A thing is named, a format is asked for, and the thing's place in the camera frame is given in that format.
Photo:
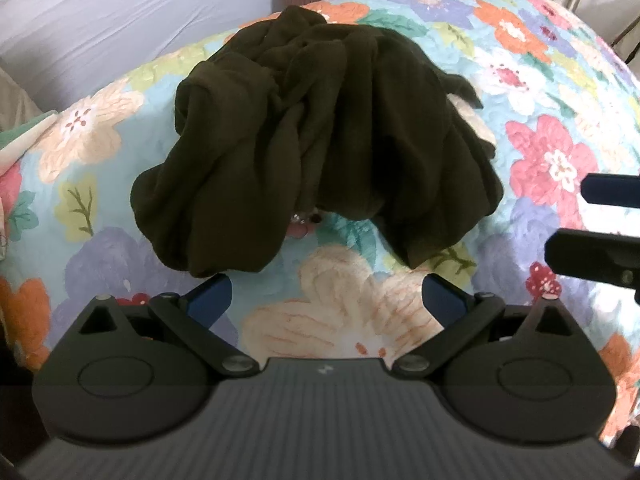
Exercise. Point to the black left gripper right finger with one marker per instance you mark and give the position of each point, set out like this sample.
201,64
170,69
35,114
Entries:
518,373

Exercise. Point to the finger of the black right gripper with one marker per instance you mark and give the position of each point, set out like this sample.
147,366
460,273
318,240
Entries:
611,190
598,257

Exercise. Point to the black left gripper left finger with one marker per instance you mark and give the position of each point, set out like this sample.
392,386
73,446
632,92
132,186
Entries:
126,373

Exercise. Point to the dark brown garment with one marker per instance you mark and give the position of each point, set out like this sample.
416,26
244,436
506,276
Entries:
296,115

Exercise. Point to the floral quilt bedspread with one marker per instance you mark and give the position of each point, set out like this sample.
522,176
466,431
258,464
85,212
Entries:
557,102

